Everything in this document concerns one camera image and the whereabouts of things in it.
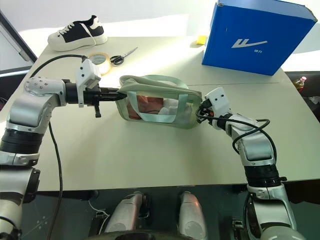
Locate silver right robot leg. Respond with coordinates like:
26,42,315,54
176,191,208,240

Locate white crumpled item inside pouch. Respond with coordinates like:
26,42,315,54
158,97,192,125

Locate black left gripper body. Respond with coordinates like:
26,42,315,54
83,84,103,119

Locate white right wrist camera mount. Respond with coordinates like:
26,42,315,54
204,86,233,118

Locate green pouch with clear window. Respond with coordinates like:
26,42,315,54
115,74,203,130

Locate yellow bottle with red cap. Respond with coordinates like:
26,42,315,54
291,76,308,97

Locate black and white sneaker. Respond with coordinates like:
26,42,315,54
47,14,109,52

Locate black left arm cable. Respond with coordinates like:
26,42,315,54
29,54,89,240

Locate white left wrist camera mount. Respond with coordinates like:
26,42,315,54
75,59,102,109

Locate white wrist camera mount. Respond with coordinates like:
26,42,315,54
75,59,102,109
204,86,233,118

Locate orange item inside pouch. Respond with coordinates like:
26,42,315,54
125,94,165,119

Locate black-handled scissors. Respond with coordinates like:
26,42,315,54
109,46,139,66

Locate clear tape roll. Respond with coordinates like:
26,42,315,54
87,52,112,77

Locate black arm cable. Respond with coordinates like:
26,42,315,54
29,54,89,240
196,107,278,161

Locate blue shoe box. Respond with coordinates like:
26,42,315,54
201,0,317,77

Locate dark framed panel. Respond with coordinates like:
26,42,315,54
0,9,39,75

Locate thin white floor cable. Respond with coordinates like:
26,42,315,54
88,198,111,227

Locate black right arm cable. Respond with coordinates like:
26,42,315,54
196,107,278,161

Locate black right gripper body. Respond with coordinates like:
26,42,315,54
196,99,215,124

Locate silver left robot leg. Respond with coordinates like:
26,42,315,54
104,191,151,237

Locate silver robot leg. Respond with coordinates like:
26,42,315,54
176,191,208,240
104,191,151,237

